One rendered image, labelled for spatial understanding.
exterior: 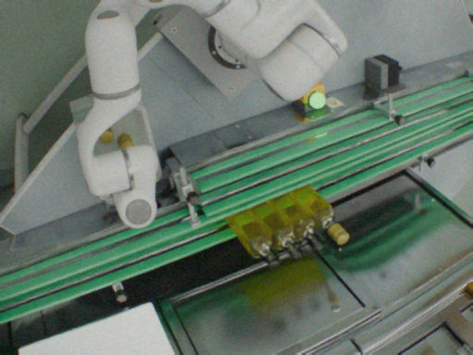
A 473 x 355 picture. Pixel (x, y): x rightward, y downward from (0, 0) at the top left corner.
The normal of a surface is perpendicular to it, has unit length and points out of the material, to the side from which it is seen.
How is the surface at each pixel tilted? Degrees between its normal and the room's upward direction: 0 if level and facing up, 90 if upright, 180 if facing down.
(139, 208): 15
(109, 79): 20
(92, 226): 90
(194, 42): 5
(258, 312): 90
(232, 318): 90
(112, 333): 90
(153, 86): 0
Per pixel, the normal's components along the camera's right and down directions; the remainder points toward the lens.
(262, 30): 0.18, 0.54
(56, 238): -0.13, -0.81
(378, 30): 0.41, 0.49
